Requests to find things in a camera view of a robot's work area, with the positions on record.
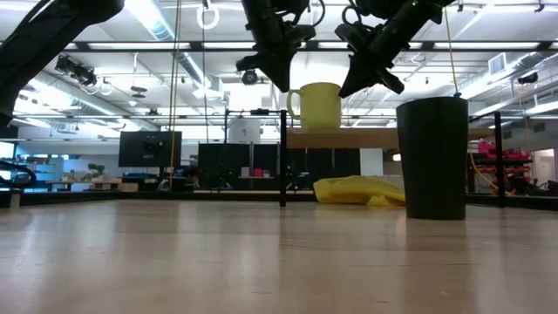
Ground red storage bins shelf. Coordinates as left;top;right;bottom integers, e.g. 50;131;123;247
474;139;533;195

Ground black aluminium table frame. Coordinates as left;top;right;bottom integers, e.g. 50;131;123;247
0;189;558;210

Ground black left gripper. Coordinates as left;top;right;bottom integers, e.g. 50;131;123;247
235;12;317;93

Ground wooden shelf board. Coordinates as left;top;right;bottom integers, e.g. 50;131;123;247
286;127;496;150

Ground hanging yellow rope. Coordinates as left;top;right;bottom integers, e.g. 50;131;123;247
168;0;181;189

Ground potted plant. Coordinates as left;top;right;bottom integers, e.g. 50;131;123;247
85;163;106;181

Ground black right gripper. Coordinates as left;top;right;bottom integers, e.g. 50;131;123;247
334;8;437;99

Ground hanging white ring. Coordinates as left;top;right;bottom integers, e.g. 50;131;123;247
196;2;221;31

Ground yellow mug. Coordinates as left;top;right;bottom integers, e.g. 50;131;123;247
286;81;343;130

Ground black monitor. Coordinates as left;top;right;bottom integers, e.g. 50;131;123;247
118;130;183;168

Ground black metal shelf frame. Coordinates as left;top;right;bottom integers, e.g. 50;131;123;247
278;109;507;208

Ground black tumbler cup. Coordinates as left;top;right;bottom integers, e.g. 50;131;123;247
395;96;470;221

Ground white box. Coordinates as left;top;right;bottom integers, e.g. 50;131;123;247
228;118;262;145

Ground yellow cloth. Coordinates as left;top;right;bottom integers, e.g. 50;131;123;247
312;174;406;208

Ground black partition panels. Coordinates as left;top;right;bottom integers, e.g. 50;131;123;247
198;142;361;191

